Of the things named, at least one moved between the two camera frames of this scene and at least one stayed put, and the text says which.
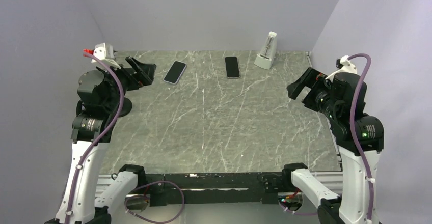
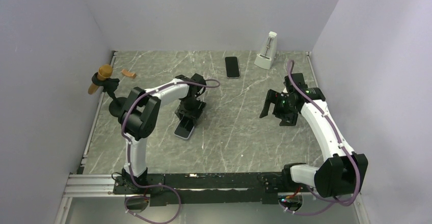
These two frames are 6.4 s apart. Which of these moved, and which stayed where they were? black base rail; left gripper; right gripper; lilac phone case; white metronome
Moved: left gripper; lilac phone case; right gripper
Stayed: black base rail; white metronome
